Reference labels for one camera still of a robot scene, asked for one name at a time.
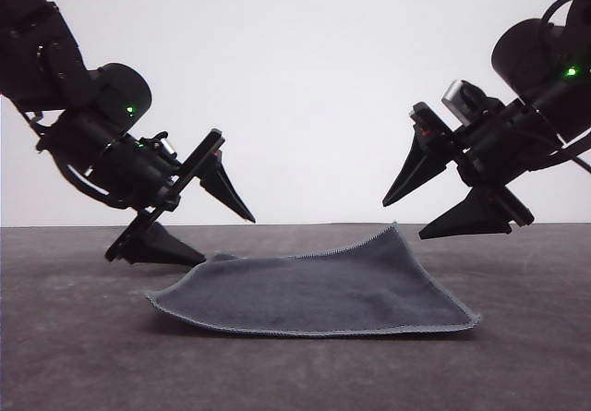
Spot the grey table cloth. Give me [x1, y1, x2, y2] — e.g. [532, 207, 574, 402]
[0, 224, 591, 411]

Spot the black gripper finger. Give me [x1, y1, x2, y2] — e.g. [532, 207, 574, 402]
[417, 187, 514, 240]
[381, 123, 452, 208]
[199, 149, 257, 224]
[122, 221, 207, 267]

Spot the purple towel with grey hem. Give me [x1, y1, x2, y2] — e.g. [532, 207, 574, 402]
[146, 221, 481, 340]

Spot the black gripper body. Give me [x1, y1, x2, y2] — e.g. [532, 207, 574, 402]
[90, 128, 226, 262]
[409, 101, 564, 227]

